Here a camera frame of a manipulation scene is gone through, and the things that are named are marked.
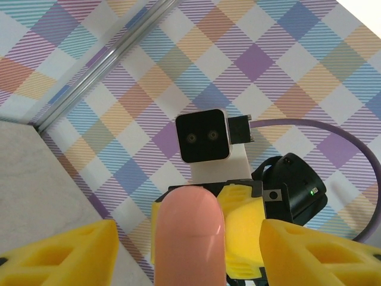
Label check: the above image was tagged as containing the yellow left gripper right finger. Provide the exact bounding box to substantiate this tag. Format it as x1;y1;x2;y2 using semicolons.
260;218;381;286

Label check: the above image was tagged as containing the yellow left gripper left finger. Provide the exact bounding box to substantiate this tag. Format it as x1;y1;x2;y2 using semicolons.
0;219;120;286

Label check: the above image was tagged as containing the pink earbud charging case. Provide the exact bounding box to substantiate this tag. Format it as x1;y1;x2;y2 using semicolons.
153;186;226;286

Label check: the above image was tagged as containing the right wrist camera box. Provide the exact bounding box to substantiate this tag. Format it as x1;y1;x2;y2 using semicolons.
174;108;250;189

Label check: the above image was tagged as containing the aluminium frame post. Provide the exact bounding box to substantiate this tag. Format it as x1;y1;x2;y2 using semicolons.
29;0;181;133

